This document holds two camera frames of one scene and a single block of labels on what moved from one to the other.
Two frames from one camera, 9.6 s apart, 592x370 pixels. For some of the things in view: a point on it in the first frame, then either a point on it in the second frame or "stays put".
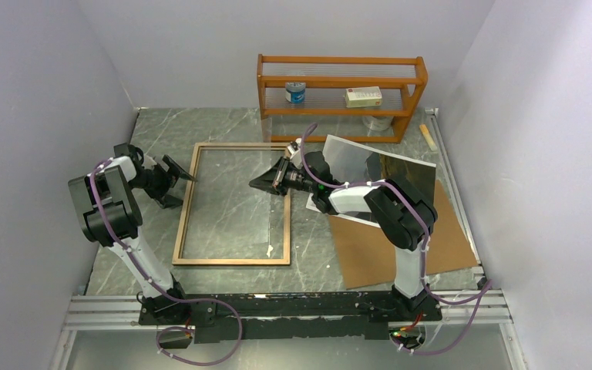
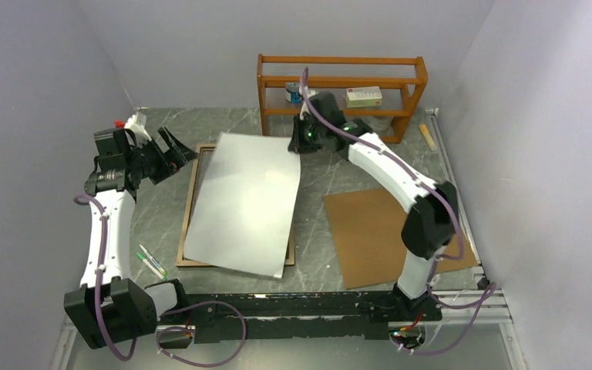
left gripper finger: (171, 201) -> (163, 167)
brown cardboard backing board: (366, 254) stays put
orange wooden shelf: (308, 85) stays put
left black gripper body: (157, 182) -> (142, 158)
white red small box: (363, 96) stays put
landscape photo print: (351, 163) -> (245, 209)
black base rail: (286, 317) stays put
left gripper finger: (177, 169) -> (182, 152)
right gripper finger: (270, 180) -> (294, 144)
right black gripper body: (294, 179) -> (311, 134)
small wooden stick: (428, 137) stays put
